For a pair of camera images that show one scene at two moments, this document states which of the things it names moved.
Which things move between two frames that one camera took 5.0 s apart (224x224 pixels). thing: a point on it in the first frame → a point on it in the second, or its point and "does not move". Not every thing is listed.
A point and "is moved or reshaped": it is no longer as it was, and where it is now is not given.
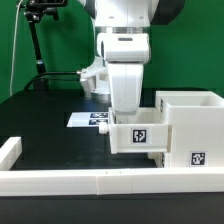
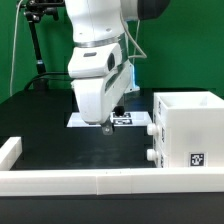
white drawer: x=147 y=131 is moved or reshaped
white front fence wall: x=18 y=183 does not move
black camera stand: x=34 y=10 does not move
